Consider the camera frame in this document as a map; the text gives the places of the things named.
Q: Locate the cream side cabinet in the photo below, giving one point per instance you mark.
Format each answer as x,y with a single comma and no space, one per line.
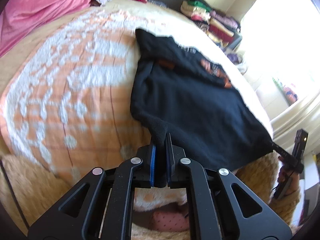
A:
295,125

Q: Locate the colourful printed bag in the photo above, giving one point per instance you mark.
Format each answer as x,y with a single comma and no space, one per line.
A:
287,92

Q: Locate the black long-sleeved sweatshirt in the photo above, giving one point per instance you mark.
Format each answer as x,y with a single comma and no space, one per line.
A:
195,105

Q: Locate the purple crumpled cloth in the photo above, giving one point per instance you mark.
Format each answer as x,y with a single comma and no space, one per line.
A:
233,58

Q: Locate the fluffy beige blanket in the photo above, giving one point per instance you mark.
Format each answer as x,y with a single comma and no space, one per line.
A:
30,182

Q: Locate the person's right hand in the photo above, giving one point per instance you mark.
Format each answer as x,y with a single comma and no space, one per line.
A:
294,183

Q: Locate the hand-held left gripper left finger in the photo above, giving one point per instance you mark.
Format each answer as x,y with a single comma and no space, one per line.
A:
153,165

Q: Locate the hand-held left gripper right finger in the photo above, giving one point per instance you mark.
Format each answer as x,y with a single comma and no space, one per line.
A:
170,165

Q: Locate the pile of folded clothes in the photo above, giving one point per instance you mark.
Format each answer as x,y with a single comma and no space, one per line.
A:
212,22

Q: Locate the pink bedsheet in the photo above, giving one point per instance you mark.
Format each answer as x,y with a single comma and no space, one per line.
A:
37,5

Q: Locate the pink dotted cloth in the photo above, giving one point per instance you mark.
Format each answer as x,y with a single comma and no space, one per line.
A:
170,221

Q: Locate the orange white checked blanket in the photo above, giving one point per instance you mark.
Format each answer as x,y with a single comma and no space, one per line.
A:
62,92

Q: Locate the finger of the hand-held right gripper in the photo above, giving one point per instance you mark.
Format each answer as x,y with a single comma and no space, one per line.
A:
283,151

